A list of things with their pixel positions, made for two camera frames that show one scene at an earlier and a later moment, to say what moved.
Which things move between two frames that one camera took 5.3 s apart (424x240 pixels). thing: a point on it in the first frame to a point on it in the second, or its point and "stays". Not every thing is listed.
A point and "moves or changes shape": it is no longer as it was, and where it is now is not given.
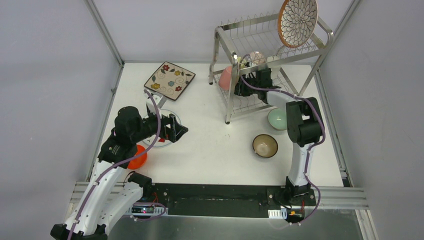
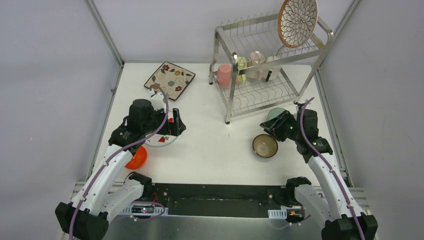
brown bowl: [265, 145] stays
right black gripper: [240, 89] to [274, 126]
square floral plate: [170, 80] stays
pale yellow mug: [241, 63] stays
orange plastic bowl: [138, 162] stays
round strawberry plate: [161, 142] stays
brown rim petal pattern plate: [297, 20] stays
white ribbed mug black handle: [272, 58] to [271, 72]
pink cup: [225, 79] moves or changes shape
